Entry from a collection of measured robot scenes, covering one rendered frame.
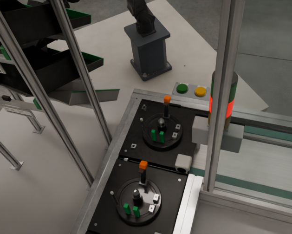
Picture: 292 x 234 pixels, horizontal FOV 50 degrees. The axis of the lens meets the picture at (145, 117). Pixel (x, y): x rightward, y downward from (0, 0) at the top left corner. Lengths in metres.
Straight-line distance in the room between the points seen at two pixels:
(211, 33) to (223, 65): 2.41
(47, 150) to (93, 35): 0.68
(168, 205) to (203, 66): 0.71
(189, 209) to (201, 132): 0.28
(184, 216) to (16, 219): 0.58
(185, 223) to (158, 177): 0.16
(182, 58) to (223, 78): 0.90
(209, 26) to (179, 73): 1.68
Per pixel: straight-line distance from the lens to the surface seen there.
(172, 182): 0.98
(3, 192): 1.27
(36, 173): 1.24
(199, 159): 1.08
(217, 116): 0.67
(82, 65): 0.87
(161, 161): 1.02
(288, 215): 1.02
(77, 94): 0.95
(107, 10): 3.39
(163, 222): 0.94
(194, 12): 3.22
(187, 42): 1.55
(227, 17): 0.48
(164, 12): 1.75
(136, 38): 1.28
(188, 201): 0.98
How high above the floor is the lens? 1.87
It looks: 53 degrees down
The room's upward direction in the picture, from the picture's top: 10 degrees counter-clockwise
